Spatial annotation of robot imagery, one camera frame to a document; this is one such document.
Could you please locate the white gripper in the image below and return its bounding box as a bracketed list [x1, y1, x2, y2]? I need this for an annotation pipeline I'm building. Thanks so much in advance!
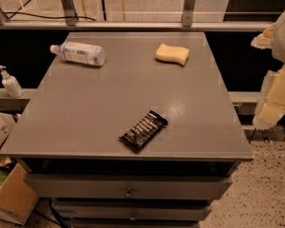
[251, 10, 285, 130]

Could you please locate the yellow sponge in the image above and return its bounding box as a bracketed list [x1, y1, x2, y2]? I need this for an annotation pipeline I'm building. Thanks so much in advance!
[155, 44, 189, 66]

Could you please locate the clear plastic bottle blue label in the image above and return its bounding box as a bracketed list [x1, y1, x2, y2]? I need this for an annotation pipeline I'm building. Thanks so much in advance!
[49, 41, 105, 67]

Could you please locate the white pump dispenser bottle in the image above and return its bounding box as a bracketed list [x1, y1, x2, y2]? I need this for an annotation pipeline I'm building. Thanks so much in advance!
[0, 66, 24, 98]

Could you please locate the black snack bar wrapper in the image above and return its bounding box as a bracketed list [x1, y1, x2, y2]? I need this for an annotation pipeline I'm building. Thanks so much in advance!
[119, 110, 168, 152]

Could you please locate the grey drawer cabinet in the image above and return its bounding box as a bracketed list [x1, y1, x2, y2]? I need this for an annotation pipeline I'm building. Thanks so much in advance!
[1, 32, 253, 228]

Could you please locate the top grey drawer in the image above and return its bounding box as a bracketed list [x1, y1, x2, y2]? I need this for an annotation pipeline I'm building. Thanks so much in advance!
[24, 174, 232, 200]

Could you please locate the grey drawer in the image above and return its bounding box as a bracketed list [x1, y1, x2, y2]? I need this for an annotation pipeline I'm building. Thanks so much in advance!
[53, 200, 211, 221]
[24, 174, 232, 200]

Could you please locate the middle grey drawer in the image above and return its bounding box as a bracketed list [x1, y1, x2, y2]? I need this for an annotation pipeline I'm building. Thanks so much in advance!
[53, 200, 211, 221]

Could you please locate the white cardboard box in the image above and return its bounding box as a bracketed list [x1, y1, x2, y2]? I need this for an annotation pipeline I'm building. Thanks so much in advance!
[0, 112, 16, 147]

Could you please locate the brown cardboard box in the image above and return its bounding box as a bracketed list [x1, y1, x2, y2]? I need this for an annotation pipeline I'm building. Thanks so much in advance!
[0, 164, 39, 225]

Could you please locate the metal railing frame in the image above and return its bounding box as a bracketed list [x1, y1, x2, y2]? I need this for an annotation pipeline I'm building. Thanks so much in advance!
[0, 0, 285, 31]

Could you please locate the black cable on floor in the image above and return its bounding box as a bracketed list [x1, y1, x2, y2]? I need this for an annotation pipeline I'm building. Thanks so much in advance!
[3, 10, 97, 22]

